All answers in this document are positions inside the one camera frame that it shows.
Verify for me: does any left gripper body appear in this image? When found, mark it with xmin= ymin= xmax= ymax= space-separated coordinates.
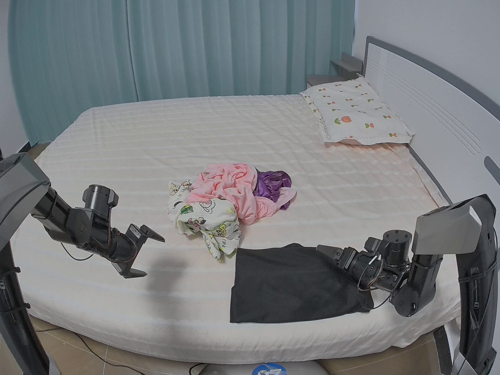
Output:
xmin=103 ymin=223 xmax=147 ymax=266

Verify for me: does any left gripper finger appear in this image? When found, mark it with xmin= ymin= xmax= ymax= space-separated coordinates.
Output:
xmin=140 ymin=224 xmax=165 ymax=243
xmin=113 ymin=263 xmax=148 ymax=279

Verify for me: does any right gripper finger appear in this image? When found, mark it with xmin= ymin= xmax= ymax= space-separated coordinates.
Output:
xmin=316 ymin=245 xmax=345 ymax=263

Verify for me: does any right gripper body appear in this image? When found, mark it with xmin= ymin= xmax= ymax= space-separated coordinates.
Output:
xmin=338 ymin=248 xmax=383 ymax=282

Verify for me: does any black T-shirt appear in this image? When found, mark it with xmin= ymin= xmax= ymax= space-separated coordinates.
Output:
xmin=229 ymin=242 xmax=375 ymax=324

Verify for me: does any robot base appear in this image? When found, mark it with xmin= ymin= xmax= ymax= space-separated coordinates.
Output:
xmin=197 ymin=361 xmax=327 ymax=375

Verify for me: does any pile of clothes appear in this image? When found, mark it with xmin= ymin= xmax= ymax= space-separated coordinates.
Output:
xmin=167 ymin=162 xmax=297 ymax=264

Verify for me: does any bed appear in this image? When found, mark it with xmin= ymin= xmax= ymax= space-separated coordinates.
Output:
xmin=8 ymin=35 xmax=500 ymax=360

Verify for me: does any white printed pillow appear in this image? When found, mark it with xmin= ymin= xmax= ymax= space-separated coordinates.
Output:
xmin=299 ymin=73 xmax=415 ymax=146

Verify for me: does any grey bedside table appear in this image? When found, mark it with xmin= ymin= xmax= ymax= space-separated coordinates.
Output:
xmin=306 ymin=51 xmax=365 ymax=90

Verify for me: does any black cable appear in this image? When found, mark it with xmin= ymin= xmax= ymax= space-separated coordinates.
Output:
xmin=35 ymin=327 xmax=129 ymax=366
xmin=369 ymin=287 xmax=395 ymax=310

